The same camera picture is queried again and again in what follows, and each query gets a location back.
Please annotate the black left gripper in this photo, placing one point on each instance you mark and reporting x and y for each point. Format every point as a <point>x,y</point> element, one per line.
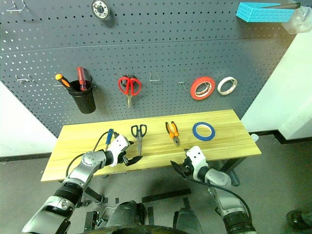
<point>123,158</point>

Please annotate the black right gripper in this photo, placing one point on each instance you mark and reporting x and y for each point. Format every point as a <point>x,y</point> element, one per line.
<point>187,168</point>

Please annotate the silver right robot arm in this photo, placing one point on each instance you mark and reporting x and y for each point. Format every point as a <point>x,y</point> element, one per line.
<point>219,178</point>

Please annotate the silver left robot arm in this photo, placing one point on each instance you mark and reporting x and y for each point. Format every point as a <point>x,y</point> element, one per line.
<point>90,161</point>

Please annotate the grey pegboard panel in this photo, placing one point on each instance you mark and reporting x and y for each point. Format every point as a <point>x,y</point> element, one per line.
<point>170,48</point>

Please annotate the blue tape roll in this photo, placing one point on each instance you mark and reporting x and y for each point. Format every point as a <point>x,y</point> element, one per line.
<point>194,131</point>

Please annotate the dark grey rounded casing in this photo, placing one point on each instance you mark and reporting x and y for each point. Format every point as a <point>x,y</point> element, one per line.
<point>126,214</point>
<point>187,220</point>

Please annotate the black plastic cup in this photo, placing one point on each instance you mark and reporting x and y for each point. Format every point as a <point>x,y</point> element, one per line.
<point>85,102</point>

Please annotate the small white plastic object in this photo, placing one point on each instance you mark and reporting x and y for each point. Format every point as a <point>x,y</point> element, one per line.
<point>254,137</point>

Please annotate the small metal pegboard hook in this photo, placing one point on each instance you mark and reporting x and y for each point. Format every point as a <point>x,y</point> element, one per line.
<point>181,83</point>

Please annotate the white tape roll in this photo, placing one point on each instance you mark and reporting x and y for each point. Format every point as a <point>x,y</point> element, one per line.
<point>219,86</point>

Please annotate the red tape roll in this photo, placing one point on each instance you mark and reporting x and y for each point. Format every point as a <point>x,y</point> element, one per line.
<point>204,78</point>

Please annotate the red utility knife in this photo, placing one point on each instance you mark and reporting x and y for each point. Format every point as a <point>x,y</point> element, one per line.
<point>81,78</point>

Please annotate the orange and black screwdriver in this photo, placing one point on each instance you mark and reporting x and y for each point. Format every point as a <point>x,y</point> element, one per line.
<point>62,80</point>

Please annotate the metal double prong hook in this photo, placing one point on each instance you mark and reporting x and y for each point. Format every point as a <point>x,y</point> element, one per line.
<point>22,80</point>

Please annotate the dark rounded object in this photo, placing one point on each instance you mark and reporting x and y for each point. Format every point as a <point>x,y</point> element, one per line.
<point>299,219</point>

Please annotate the round silver bearing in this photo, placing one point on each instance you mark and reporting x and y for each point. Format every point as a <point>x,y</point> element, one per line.
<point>94,11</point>

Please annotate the light blue gridded block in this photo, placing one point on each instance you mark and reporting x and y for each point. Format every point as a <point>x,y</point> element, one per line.
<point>263,15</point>

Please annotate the clear plastic bag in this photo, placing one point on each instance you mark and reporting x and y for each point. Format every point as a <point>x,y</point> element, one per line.
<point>299,24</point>

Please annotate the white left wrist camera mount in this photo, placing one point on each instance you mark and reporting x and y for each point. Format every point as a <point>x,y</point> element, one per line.
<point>118,146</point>

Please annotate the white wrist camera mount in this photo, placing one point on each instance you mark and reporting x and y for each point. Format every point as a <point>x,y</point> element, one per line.
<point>197,156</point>
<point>118,146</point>

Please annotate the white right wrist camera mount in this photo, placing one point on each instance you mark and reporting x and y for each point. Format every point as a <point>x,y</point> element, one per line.
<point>197,156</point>

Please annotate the black metal floor bracket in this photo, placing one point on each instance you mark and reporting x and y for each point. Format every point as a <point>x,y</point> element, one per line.
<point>91,220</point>

